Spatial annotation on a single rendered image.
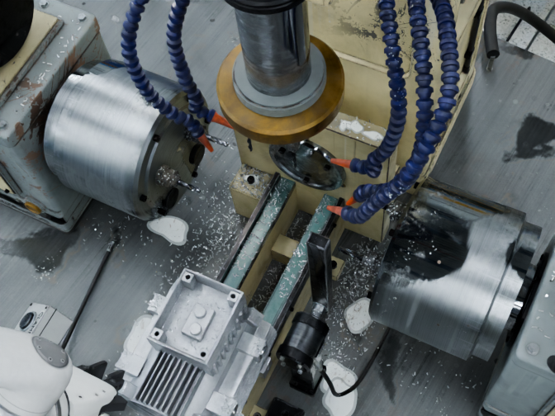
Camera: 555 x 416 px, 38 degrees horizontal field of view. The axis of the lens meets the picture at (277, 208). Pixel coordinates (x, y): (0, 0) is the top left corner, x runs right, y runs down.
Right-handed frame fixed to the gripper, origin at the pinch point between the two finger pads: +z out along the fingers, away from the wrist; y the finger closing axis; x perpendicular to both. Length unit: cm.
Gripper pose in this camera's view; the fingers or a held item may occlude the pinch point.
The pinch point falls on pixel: (104, 378)
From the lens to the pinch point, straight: 115.1
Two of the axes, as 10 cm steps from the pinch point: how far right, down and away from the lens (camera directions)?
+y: 8.9, 3.7, -2.6
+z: 2.9, -0.1, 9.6
